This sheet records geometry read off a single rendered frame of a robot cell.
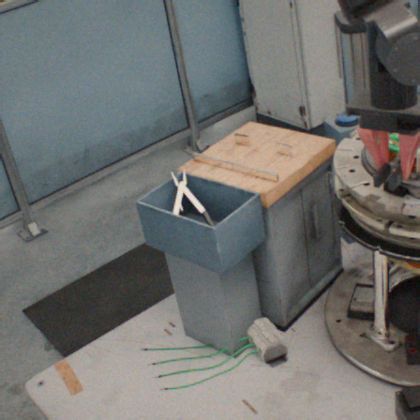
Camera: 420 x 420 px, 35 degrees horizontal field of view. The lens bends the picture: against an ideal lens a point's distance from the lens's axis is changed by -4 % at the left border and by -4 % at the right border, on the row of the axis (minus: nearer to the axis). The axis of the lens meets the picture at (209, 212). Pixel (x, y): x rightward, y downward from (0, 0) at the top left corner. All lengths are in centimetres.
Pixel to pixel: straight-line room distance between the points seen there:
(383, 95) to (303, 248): 46
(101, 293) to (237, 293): 164
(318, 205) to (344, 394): 33
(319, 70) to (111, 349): 236
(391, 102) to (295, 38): 250
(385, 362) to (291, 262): 23
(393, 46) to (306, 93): 269
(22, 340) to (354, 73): 170
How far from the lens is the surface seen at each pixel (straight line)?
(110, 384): 119
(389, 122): 80
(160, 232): 108
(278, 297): 116
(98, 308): 265
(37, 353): 256
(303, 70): 334
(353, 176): 100
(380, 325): 111
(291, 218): 113
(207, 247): 101
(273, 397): 110
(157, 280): 270
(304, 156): 113
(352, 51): 144
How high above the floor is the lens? 159
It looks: 31 degrees down
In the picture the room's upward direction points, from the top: 11 degrees counter-clockwise
